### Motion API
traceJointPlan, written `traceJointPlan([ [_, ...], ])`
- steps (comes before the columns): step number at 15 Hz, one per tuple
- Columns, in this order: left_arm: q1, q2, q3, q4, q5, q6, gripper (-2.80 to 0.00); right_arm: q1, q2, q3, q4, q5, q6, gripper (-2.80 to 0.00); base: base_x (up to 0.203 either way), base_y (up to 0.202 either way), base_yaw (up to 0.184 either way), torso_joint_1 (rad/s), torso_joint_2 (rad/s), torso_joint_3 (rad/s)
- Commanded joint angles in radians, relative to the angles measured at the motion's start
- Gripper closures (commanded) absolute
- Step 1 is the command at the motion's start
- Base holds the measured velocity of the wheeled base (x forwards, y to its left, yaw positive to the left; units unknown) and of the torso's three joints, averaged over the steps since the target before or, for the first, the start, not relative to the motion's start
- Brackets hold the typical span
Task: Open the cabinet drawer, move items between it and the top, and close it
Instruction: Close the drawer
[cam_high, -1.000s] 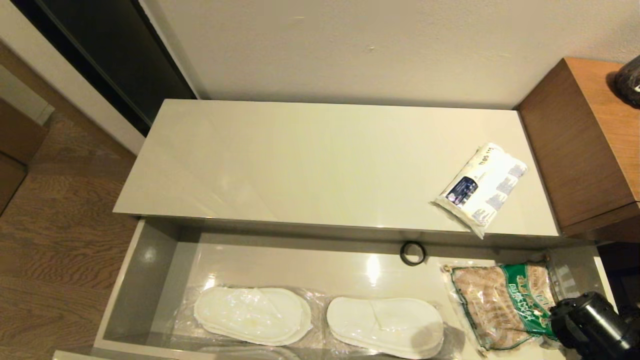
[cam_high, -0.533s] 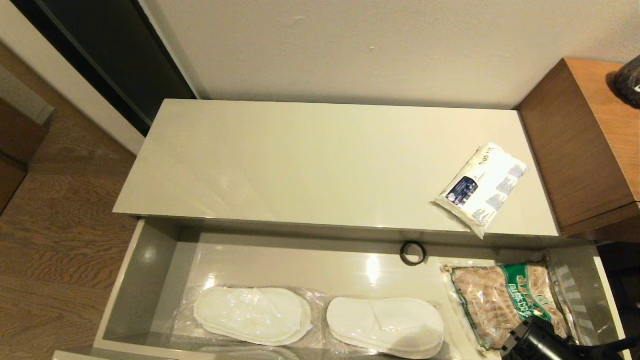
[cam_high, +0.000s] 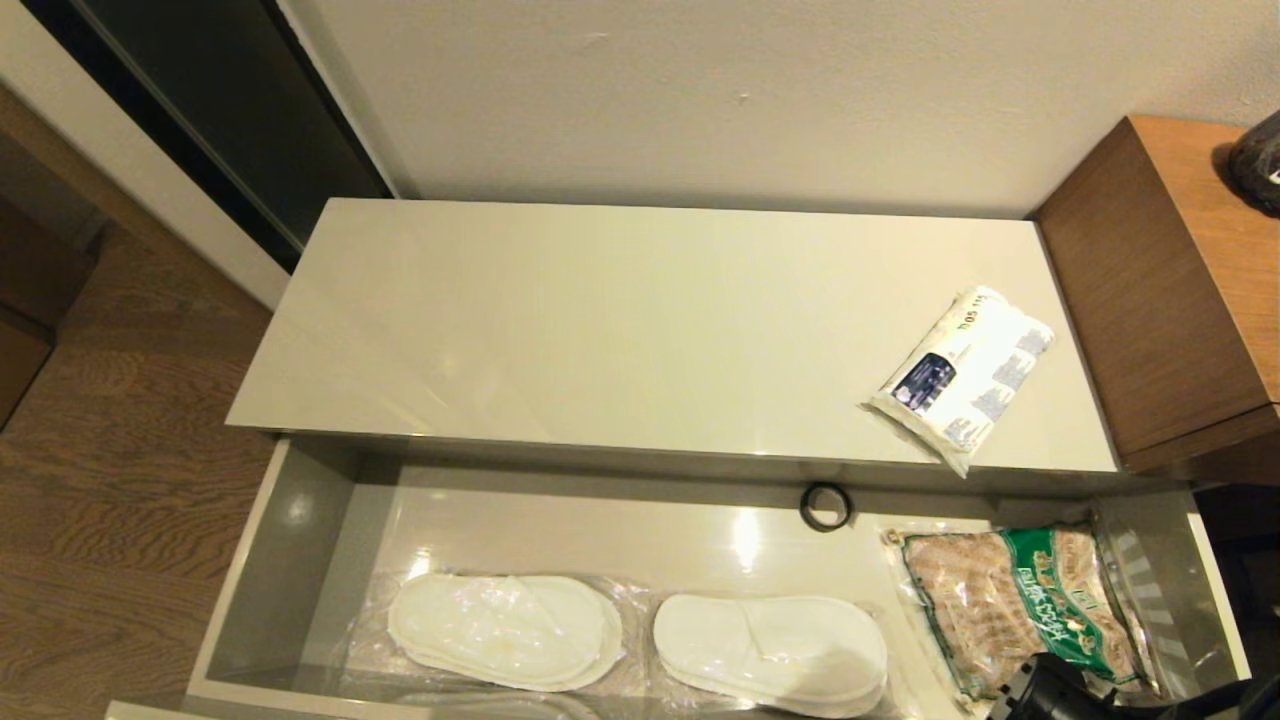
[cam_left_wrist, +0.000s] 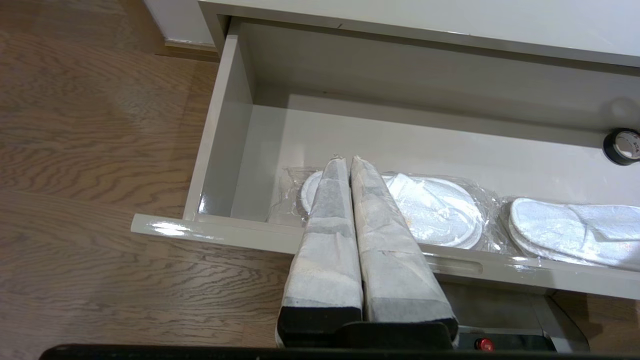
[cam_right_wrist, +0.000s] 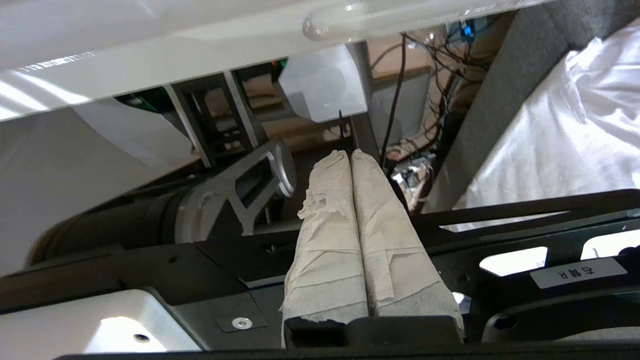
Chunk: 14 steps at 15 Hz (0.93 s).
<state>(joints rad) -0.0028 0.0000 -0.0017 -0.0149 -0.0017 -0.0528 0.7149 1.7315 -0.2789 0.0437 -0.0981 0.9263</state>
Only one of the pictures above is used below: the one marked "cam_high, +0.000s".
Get white slippers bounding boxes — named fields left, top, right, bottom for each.
left=645, top=590, right=896, bottom=720
left=345, top=565, right=653, bottom=698

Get floral tissue pack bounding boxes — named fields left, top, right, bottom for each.
left=860, top=285, right=1058, bottom=478

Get glossy white drawer cabinet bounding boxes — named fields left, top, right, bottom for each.
left=225, top=198, right=1121, bottom=493

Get black tape roll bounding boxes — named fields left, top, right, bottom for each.
left=800, top=482, right=854, bottom=532

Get green snack bag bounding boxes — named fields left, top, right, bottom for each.
left=880, top=518, right=1167, bottom=703

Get dark sliding door panel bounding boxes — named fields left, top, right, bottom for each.
left=20, top=0, right=397, bottom=277

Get brown wooden side cabinet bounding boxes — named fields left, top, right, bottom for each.
left=1035, top=115, right=1280, bottom=477

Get brown wooden furniture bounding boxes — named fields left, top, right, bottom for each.
left=0, top=130, right=109, bottom=433

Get dark round object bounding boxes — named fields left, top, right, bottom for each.
left=1228, top=108, right=1280, bottom=217

